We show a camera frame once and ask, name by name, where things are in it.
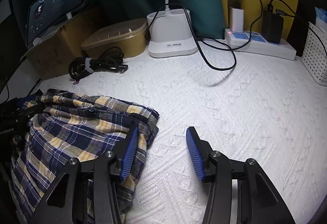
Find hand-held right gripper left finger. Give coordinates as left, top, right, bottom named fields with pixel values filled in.
left=31, top=127, right=140, bottom=224

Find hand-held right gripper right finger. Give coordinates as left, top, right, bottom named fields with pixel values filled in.
left=186, top=126, right=297, bottom=224

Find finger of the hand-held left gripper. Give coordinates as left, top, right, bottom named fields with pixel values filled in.
left=15, top=95, right=44, bottom=119

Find blue plaid pants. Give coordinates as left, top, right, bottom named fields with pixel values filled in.
left=10, top=88, right=160, bottom=224

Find white quilted table cover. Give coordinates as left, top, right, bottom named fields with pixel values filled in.
left=8, top=39, right=327, bottom=224

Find brown cardboard box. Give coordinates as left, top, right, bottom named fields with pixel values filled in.
left=20, top=5, right=103, bottom=79

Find brown lidded food container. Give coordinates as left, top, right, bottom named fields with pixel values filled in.
left=81, top=19, right=149, bottom=59

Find white desk lamp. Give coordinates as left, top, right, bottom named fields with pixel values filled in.
left=147, top=0, right=198, bottom=58

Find white power strip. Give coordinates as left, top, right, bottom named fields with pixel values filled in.
left=224, top=28, right=297, bottom=61

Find white charger plug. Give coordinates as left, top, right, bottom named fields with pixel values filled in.
left=228, top=6, right=245, bottom=33

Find black charger plug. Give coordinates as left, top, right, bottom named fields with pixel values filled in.
left=262, top=9, right=285, bottom=44

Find white perforated plastic basket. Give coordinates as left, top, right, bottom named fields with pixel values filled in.
left=301, top=21, right=327, bottom=87

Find clear plastic bag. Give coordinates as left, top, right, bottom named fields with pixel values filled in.
left=314, top=6, right=327, bottom=25

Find coiled black cable bundle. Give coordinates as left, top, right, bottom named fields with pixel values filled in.
left=68, top=46, right=130, bottom=85

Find black lamp power cable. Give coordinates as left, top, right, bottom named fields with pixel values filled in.
left=163, top=3, right=237, bottom=70

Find black cable of white charger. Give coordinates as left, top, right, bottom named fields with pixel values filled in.
left=197, top=0, right=264, bottom=50

